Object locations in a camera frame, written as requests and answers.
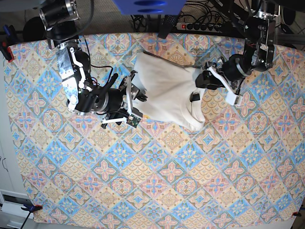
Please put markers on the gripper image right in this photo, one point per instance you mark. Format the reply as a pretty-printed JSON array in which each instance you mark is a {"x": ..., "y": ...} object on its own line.
[{"x": 207, "y": 80}]

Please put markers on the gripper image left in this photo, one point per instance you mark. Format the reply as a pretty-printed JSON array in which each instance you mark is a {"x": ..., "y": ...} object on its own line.
[{"x": 132, "y": 94}]

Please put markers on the white printed T-shirt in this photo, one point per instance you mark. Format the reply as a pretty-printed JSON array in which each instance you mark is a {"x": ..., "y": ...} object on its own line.
[{"x": 172, "y": 95}]

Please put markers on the black power strip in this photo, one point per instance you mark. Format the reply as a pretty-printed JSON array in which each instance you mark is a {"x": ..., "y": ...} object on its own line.
[{"x": 202, "y": 27}]

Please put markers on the patterned tablecloth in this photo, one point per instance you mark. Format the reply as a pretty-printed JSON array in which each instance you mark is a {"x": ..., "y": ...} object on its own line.
[{"x": 246, "y": 166}]

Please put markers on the black round stool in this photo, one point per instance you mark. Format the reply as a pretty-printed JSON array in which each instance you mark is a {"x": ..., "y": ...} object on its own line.
[{"x": 34, "y": 30}]

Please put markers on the orange clamp bottom right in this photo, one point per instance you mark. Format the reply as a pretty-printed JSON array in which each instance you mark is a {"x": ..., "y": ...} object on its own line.
[{"x": 297, "y": 214}]

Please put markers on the blue clamp bottom left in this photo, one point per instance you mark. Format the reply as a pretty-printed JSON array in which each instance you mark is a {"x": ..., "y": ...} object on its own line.
[{"x": 31, "y": 208}]

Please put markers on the white cabinet left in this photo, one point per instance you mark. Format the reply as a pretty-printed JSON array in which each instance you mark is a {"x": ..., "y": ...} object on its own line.
[{"x": 10, "y": 178}]

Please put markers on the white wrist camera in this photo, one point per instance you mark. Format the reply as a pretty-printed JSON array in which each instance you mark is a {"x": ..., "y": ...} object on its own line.
[
  {"x": 118, "y": 104},
  {"x": 231, "y": 98}
]

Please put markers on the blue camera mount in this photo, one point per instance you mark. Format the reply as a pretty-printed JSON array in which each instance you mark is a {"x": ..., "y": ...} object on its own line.
[{"x": 143, "y": 7}]

